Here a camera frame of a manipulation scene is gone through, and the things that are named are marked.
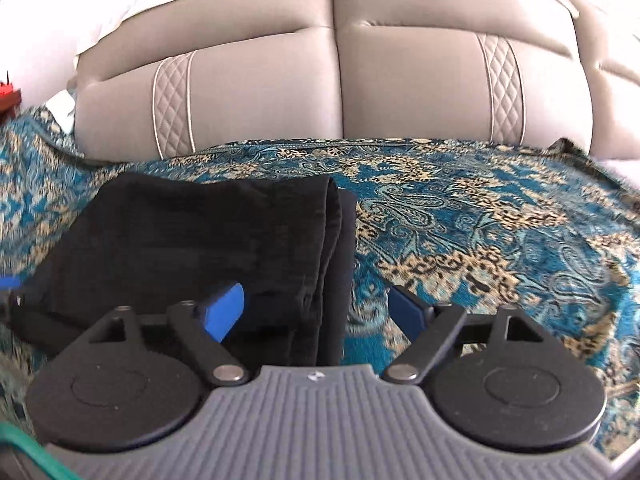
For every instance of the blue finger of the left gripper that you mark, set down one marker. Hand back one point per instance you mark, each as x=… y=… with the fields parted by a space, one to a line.
x=9 y=282

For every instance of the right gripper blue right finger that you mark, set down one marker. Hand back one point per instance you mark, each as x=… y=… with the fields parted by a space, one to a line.
x=431 y=329

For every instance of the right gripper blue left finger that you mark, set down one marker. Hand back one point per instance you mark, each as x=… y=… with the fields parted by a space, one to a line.
x=201 y=326

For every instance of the black pants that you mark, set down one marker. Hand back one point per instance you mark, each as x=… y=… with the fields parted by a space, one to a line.
x=147 y=243

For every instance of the blue paisley sofa throw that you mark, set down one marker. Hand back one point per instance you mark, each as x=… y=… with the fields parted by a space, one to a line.
x=481 y=225

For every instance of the dark wooden cabinet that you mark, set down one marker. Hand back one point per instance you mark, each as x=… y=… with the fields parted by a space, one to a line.
x=10 y=100

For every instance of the beige leather sofa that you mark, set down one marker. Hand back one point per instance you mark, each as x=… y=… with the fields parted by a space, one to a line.
x=171 y=77

